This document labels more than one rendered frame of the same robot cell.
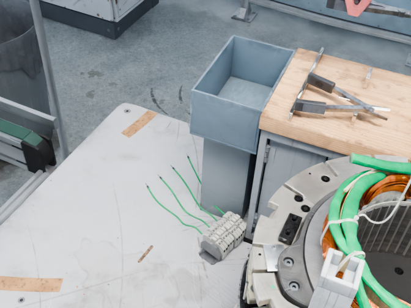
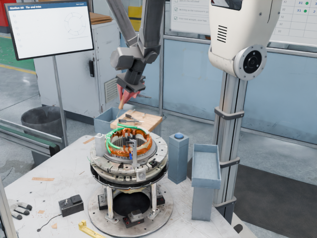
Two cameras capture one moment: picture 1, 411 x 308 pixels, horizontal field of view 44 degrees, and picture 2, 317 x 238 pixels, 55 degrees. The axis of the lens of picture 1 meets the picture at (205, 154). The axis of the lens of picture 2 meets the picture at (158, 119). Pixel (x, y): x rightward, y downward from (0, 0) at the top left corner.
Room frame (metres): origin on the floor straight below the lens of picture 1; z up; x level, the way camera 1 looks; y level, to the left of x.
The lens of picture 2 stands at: (-0.77, -0.41, 1.77)
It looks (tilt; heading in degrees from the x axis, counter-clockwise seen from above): 27 degrees down; 4
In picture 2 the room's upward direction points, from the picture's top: 1 degrees clockwise
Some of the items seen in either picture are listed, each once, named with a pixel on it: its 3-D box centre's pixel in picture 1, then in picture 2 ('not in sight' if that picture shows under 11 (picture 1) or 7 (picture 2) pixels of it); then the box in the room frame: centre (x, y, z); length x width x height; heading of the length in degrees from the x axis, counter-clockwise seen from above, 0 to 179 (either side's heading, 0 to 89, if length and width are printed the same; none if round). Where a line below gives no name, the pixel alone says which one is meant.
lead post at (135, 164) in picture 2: not in sight; (135, 153); (0.16, -0.26, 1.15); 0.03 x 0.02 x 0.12; 59
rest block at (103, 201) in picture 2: not in sight; (104, 196); (0.26, -0.09, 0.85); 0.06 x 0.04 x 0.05; 19
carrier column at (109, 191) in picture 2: not in sight; (110, 199); (0.17, -0.14, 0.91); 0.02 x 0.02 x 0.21
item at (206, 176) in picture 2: not in sight; (203, 187); (0.27, -0.53, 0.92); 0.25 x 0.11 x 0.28; 177
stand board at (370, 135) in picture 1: (345, 103); (137, 122); (0.59, -0.20, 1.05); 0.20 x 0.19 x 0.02; 69
